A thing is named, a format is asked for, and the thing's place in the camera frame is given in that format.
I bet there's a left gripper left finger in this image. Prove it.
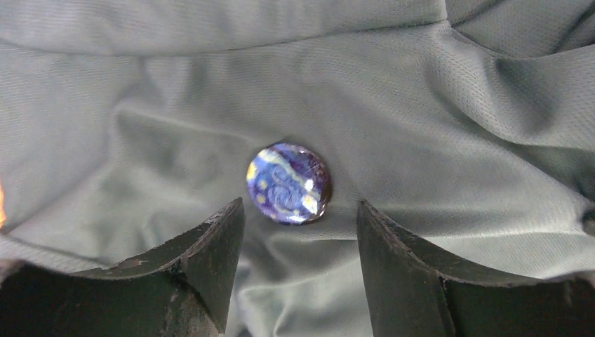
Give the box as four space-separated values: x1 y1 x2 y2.
1 199 246 336

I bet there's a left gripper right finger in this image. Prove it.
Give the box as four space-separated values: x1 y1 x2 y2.
356 201 594 336

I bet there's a blue starry night brooch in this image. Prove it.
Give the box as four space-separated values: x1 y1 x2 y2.
246 142 333 225

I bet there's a grey t-shirt garment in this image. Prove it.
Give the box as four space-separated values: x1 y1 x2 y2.
1 1 594 336

